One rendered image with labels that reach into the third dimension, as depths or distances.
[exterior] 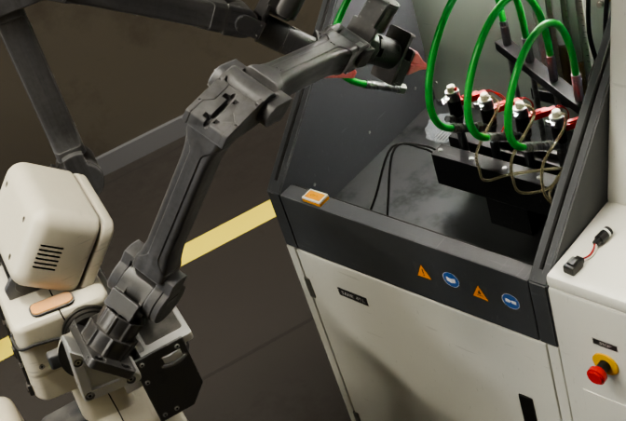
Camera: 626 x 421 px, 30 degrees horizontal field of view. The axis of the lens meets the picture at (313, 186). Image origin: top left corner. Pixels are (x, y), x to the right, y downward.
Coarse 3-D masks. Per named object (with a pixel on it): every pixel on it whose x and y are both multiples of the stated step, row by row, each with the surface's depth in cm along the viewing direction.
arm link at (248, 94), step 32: (224, 96) 168; (256, 96) 169; (192, 128) 167; (224, 128) 165; (192, 160) 170; (192, 192) 173; (160, 224) 178; (192, 224) 181; (128, 256) 186; (160, 256) 181; (160, 288) 185; (160, 320) 190
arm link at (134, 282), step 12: (132, 276) 186; (144, 276) 187; (120, 288) 187; (132, 288) 186; (144, 288) 186; (108, 300) 187; (120, 300) 186; (132, 300) 186; (144, 300) 186; (120, 312) 186; (132, 312) 186
